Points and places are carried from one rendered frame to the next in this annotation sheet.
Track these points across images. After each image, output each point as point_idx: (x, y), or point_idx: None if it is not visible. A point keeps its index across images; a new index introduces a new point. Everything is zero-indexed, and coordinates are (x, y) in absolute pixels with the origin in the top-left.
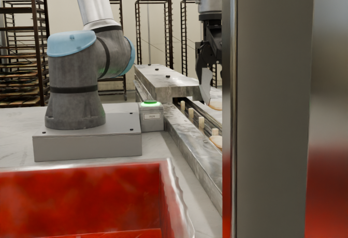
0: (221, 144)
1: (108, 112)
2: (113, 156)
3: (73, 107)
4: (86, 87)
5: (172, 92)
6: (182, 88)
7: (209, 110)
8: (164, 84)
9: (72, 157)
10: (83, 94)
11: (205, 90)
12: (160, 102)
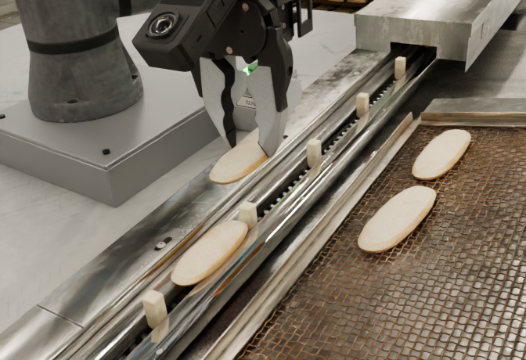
0: (181, 267)
1: (296, 41)
2: (77, 192)
3: (42, 80)
4: (61, 45)
5: (391, 31)
6: (413, 24)
7: (483, 87)
8: (400, 1)
9: (29, 171)
10: (58, 58)
11: (213, 115)
12: (365, 48)
